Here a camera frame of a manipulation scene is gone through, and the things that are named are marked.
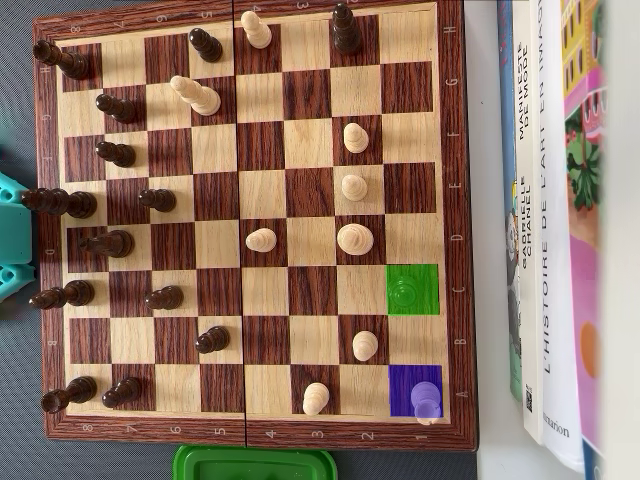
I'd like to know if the dark brown chess rook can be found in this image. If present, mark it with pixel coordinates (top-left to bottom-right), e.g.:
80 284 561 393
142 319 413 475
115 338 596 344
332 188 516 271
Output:
40 375 99 415
32 39 92 81

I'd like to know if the light wooden chess pawn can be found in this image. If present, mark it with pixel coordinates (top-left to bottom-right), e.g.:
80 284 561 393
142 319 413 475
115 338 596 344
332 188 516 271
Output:
302 382 331 416
240 9 273 50
343 122 370 155
341 173 370 202
245 227 278 254
351 330 380 362

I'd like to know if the green plastic container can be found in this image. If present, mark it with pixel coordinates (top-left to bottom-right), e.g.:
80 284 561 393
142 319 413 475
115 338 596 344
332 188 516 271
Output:
172 443 339 480

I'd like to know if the wooden chess board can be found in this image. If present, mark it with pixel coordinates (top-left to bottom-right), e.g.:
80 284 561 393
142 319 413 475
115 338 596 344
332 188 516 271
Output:
30 0 476 454

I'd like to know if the dark brown chess pawn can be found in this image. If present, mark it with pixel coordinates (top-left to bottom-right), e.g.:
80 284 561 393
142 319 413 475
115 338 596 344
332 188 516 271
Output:
138 187 177 212
144 285 185 312
188 27 224 64
94 92 137 125
101 376 143 409
194 325 232 355
94 140 137 169

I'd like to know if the colourful pink cover book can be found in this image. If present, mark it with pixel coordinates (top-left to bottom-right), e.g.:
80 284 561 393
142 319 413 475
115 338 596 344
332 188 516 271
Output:
559 0 609 480

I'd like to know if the thin blue comic book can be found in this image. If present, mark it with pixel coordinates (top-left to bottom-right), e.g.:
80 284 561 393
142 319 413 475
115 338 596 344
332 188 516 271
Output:
496 0 525 404

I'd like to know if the light wooden chess bishop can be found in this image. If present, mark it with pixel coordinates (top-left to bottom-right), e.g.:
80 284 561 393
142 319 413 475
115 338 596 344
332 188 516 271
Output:
169 74 222 117

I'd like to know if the dark brown chess queen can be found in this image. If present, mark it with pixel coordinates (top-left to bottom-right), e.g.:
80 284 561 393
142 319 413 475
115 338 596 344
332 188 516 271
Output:
331 2 364 55

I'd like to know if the dark brown chess king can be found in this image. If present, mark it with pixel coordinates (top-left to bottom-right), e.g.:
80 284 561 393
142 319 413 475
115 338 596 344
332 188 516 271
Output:
20 187 99 220

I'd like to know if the light wooden chess rook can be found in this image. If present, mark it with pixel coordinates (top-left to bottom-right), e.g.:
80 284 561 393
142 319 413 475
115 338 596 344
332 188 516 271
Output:
409 380 444 427

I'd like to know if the light wooden chess king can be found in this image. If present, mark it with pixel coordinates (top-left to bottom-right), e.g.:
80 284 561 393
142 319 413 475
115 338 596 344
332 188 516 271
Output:
336 223 374 256

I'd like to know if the white Gabrielle Chanel book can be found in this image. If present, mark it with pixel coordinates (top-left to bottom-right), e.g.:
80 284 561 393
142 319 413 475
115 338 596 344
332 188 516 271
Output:
512 0 546 446

